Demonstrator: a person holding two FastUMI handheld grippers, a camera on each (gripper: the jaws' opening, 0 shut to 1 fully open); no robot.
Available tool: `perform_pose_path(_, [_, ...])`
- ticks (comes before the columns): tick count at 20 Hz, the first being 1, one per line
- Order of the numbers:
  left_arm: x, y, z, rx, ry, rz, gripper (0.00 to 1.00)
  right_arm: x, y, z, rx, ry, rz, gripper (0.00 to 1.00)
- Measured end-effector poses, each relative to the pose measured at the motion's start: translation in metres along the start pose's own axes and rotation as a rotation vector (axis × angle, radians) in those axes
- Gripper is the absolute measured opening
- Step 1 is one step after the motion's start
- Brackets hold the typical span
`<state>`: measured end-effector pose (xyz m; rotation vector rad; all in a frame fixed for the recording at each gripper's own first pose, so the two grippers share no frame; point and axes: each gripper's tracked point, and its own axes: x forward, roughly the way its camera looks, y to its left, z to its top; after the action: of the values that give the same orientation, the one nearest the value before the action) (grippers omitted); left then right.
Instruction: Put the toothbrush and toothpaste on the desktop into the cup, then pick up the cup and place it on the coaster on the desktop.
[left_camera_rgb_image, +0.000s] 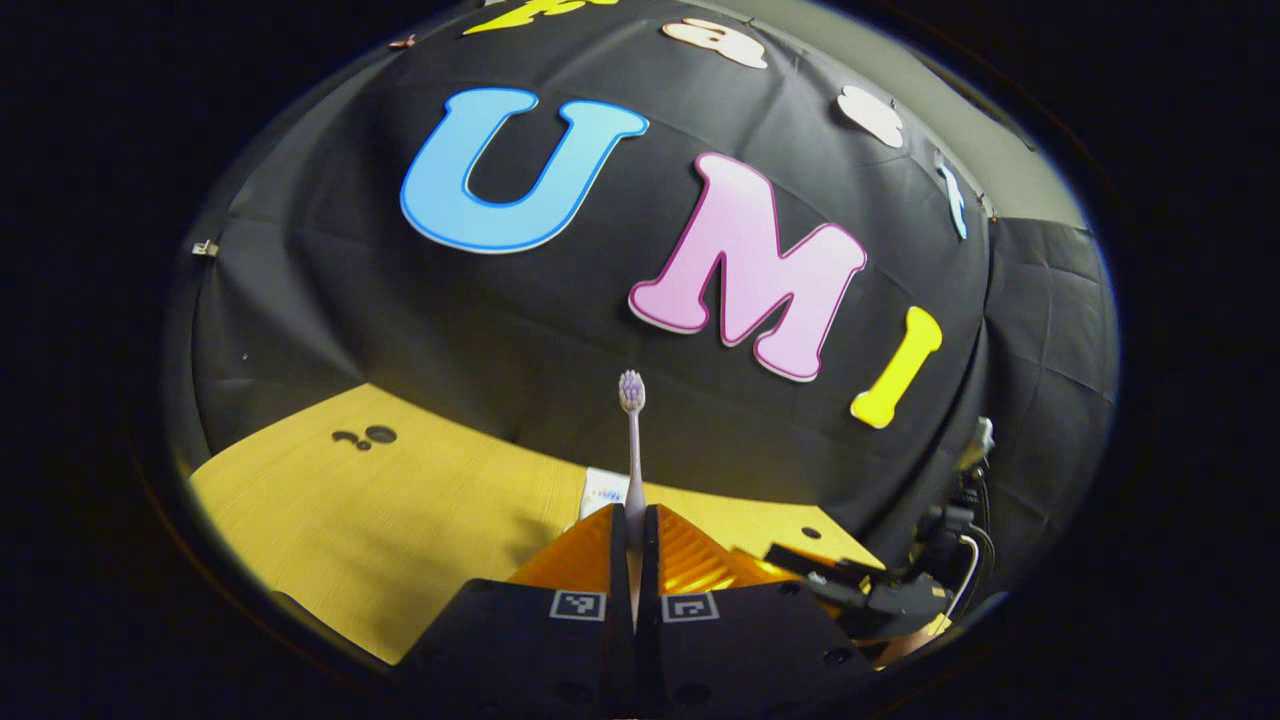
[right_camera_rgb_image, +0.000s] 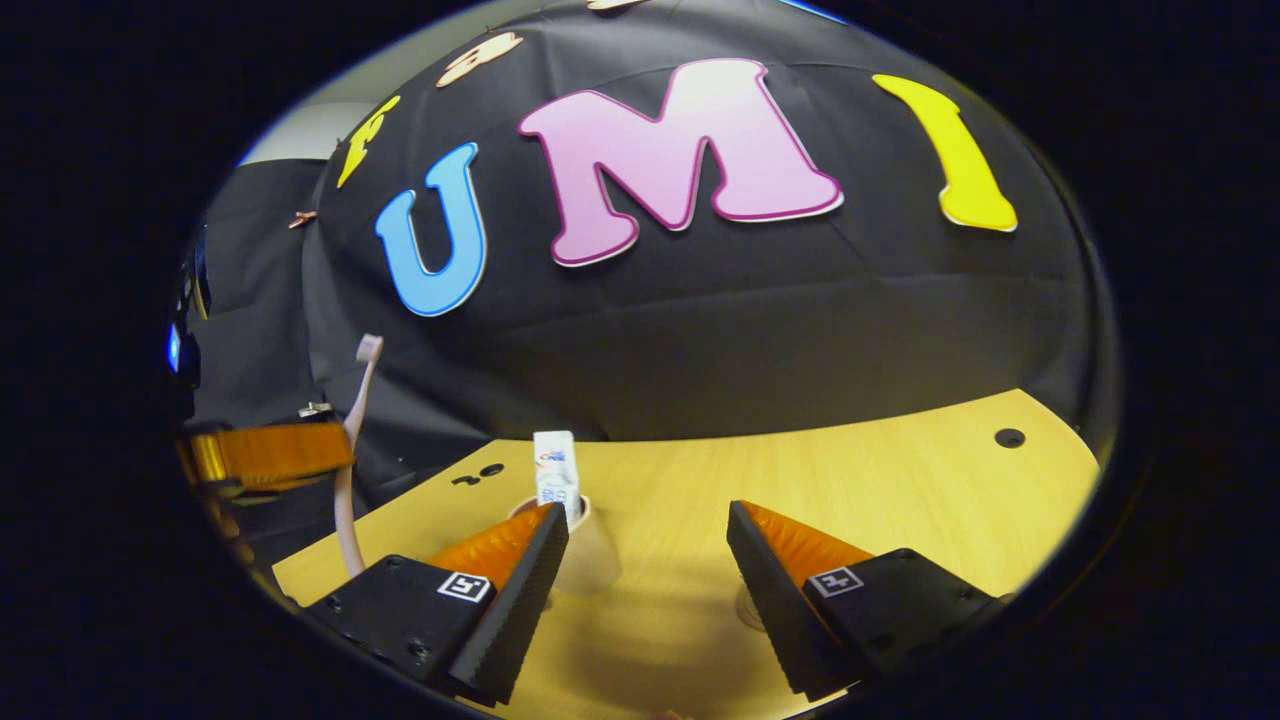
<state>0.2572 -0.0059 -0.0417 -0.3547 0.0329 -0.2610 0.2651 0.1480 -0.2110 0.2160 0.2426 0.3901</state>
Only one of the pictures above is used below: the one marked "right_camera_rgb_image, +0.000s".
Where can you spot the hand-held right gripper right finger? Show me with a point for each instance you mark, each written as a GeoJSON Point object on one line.
{"type": "Point", "coordinates": [775, 610]}

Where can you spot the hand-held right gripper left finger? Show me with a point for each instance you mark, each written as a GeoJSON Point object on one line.
{"type": "Point", "coordinates": [515, 610]}

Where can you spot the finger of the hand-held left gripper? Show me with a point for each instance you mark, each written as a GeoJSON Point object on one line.
{"type": "Point", "coordinates": [270, 455]}

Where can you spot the round cork coaster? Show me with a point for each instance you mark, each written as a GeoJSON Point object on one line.
{"type": "Point", "coordinates": [748, 610]}

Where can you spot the pale pink toothbrush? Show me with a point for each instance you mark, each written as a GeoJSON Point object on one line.
{"type": "Point", "coordinates": [345, 500]}

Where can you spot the beige cup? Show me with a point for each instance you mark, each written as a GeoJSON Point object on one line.
{"type": "Point", "coordinates": [590, 560]}

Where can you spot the white toothpaste tube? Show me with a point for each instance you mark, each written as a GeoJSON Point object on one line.
{"type": "Point", "coordinates": [556, 470]}

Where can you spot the wooden desktop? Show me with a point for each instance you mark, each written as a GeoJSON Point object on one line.
{"type": "Point", "coordinates": [900, 500]}

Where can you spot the black backdrop cloth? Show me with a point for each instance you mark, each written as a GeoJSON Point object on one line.
{"type": "Point", "coordinates": [700, 330]}

